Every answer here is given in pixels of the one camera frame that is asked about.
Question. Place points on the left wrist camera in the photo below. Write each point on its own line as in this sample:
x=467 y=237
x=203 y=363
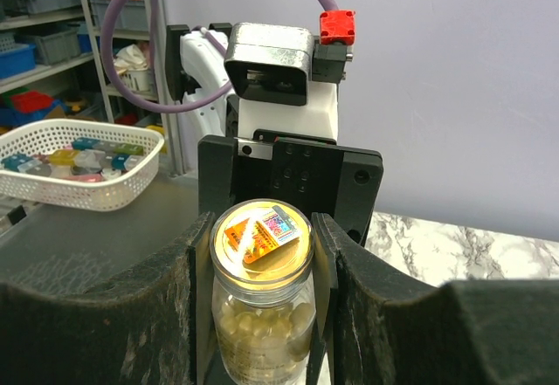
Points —
x=287 y=79

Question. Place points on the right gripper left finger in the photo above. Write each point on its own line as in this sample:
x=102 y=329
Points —
x=149 y=324

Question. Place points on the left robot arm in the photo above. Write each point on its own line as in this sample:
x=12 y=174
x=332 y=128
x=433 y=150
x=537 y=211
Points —
x=201 y=91

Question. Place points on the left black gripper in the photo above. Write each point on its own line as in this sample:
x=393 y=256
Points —
x=312 y=175

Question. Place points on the amber bottle lid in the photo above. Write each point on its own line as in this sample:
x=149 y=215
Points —
x=261 y=245

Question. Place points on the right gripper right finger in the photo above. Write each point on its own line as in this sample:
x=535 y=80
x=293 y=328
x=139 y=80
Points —
x=381 y=326

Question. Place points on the metal storage shelving unit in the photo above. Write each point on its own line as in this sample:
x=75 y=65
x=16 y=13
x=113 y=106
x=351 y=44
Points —
x=50 y=66

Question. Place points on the white perforated plastic basket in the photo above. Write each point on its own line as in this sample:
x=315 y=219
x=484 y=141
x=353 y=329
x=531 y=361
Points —
x=79 y=164

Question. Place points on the small amber pill bottle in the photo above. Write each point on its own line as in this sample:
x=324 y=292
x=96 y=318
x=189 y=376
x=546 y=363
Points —
x=264 y=337

